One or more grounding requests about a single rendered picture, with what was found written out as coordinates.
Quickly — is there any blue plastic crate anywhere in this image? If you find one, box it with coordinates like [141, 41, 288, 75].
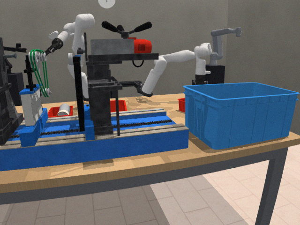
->
[183, 82, 300, 150]

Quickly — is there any red tray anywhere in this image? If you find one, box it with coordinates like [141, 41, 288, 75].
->
[48, 106, 73, 118]
[178, 98, 185, 112]
[110, 100, 127, 112]

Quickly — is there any blue machine bed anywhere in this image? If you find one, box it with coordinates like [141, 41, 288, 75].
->
[0, 108, 189, 171]

